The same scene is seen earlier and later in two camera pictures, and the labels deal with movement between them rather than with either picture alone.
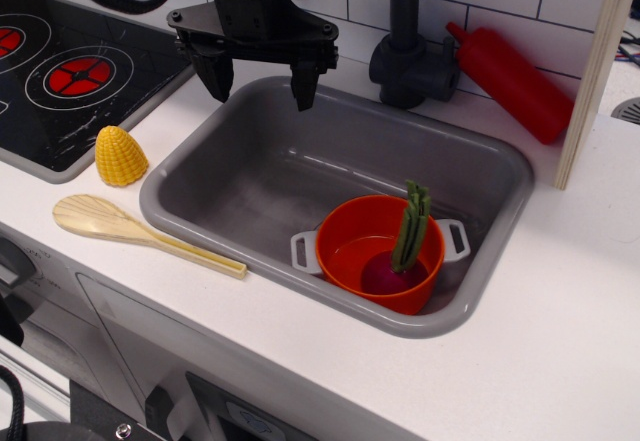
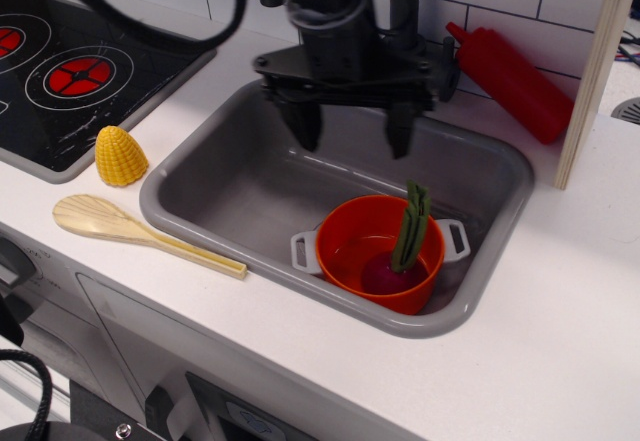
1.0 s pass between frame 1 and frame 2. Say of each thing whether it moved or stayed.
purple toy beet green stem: stayed
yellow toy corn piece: stayed
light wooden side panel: stayed
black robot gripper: moved
